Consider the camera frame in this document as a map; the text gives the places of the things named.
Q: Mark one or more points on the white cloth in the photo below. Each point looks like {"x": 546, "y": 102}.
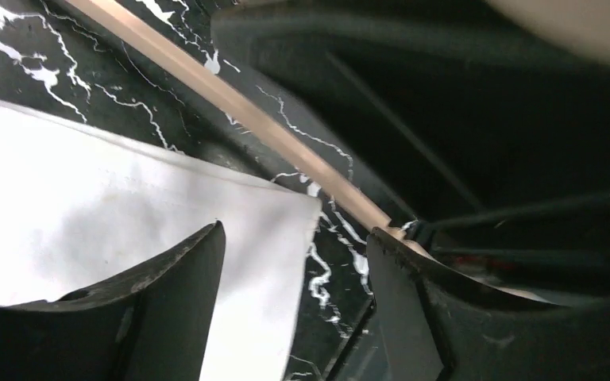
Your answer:
{"x": 79, "y": 204}

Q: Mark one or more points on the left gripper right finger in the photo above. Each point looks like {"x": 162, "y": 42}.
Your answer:
{"x": 438, "y": 324}

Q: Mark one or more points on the beige hanger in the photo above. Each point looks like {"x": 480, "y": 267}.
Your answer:
{"x": 160, "y": 50}

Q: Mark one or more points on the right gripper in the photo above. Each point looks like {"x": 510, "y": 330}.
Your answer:
{"x": 498, "y": 140}

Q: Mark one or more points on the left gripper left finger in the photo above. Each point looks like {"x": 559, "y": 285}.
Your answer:
{"x": 150, "y": 322}

